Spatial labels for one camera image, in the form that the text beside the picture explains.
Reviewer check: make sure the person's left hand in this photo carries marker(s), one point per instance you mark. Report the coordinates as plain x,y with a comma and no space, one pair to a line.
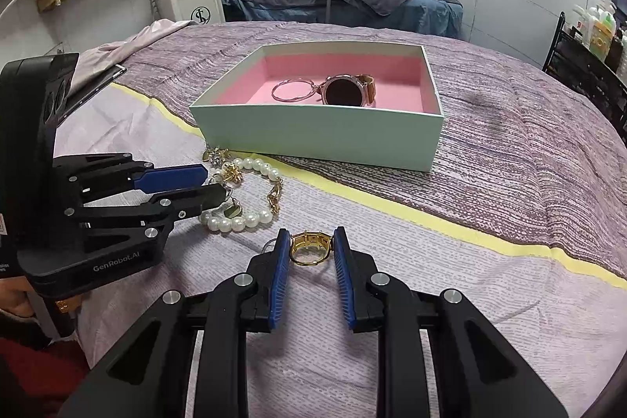
12,295

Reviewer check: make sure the cluster of bottles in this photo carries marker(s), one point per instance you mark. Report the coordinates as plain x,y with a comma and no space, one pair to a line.
600,31

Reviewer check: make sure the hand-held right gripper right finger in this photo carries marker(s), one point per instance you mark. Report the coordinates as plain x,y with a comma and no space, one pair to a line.
343,286

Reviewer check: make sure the massage bed with blue cover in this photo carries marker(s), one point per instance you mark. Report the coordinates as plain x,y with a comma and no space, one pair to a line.
431,14

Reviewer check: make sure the black metal rack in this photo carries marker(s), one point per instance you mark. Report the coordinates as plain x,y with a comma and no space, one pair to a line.
583,60

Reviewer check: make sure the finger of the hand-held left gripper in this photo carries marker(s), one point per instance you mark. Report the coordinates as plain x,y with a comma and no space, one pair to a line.
171,177
205,196

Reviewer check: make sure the mint box with pink lining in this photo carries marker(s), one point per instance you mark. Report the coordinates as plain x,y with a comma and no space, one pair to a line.
318,139

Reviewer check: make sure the rose gold bangle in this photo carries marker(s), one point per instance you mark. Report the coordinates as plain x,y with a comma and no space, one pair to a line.
272,91

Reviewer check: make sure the red garment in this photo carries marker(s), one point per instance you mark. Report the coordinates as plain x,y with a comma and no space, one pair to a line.
39,374

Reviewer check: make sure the beige satin cloth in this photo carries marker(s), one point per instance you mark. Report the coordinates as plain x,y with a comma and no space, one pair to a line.
132,43

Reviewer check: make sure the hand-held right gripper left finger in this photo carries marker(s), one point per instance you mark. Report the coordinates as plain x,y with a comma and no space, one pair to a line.
279,281

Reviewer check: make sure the grey tablet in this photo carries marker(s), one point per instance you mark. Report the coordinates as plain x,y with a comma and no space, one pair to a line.
98,82

